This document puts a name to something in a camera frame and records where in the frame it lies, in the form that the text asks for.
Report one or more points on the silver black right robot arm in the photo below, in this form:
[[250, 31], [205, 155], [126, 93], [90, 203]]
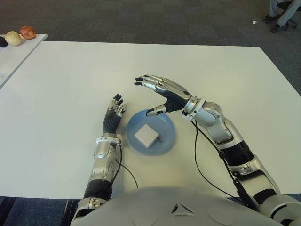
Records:
[[218, 127]]

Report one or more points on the seated person in grey trousers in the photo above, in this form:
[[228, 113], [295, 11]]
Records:
[[285, 16]]

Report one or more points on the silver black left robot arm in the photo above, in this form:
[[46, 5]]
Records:
[[103, 164]]

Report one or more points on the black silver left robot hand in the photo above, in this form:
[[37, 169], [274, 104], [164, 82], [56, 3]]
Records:
[[111, 123]]

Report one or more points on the white side table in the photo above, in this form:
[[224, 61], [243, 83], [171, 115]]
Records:
[[14, 58]]

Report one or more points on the beige round fruit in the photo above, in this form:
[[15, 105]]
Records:
[[14, 38]]

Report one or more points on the blue round plate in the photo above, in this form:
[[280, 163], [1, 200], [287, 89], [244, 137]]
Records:
[[167, 131]]

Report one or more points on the black office chair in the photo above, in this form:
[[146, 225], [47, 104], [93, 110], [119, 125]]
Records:
[[292, 23]]

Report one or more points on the white square charger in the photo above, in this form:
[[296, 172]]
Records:
[[145, 136]]

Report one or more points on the black round object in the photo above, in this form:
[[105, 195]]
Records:
[[2, 42]]

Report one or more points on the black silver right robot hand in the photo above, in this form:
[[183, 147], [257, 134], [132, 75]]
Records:
[[175, 96]]

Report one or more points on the silver robot torso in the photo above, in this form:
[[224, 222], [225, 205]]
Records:
[[152, 202]]

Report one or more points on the red-brown round fruit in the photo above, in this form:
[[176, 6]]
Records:
[[27, 32]]

